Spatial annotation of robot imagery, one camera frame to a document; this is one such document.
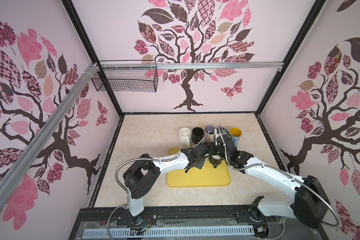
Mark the white ceramic mug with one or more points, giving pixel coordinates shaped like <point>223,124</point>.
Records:
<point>185,136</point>

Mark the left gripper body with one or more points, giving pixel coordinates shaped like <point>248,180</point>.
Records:
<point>200,162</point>

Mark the yellow plastic tray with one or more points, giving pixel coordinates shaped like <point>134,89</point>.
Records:
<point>208,176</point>

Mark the black mug white base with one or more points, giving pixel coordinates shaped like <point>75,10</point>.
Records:
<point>215,160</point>

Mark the black wire basket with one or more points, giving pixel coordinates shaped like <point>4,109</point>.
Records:
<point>127,76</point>

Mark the aluminium rail left wall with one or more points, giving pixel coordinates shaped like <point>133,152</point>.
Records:
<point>15,174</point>

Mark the pink iridescent mug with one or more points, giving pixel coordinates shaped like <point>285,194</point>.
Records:
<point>210,134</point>

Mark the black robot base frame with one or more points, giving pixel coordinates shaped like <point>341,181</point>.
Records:
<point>266,228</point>

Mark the aluminium rail wall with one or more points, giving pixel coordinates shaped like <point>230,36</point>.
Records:
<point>187,66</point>
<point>15,174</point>

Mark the black ceramic mug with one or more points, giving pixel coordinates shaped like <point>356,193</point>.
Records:
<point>197,135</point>

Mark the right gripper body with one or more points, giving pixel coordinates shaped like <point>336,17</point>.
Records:
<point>214,150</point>

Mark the grey ceramic mug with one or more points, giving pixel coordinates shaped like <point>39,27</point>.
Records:
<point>222,135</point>

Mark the aluminium rail back wall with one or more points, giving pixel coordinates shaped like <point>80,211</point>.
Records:
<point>187,66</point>

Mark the white slotted cable duct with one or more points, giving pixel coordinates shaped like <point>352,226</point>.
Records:
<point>167,232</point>

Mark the blue butterfly mug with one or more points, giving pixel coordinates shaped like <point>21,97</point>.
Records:
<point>235,134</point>

